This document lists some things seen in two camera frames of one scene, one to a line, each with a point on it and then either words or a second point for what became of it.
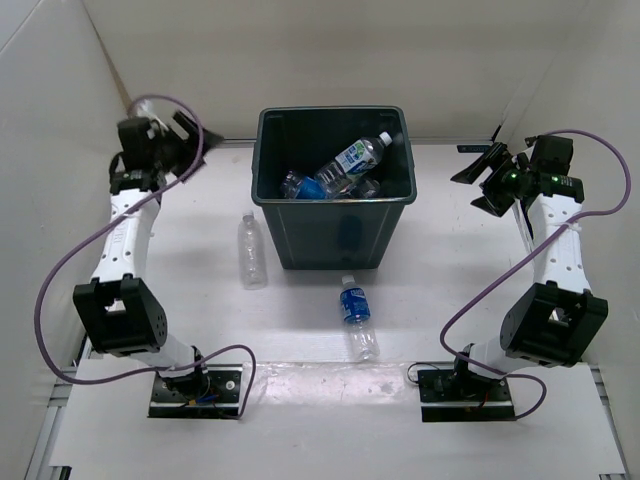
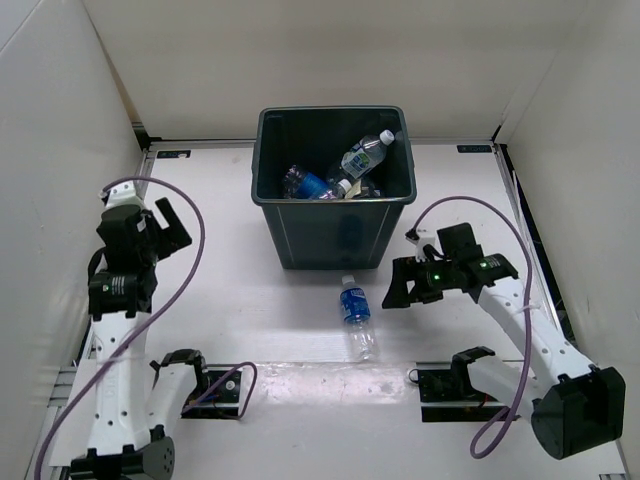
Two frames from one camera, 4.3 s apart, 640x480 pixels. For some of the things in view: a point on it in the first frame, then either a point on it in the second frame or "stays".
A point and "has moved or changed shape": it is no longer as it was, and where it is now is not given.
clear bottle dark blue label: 356,311 stays
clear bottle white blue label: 351,163 has moved or changed shape
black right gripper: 495,154 → 407,269
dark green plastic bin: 336,234 stays
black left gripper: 188,148 → 175,236
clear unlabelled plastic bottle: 253,250 → 342,188
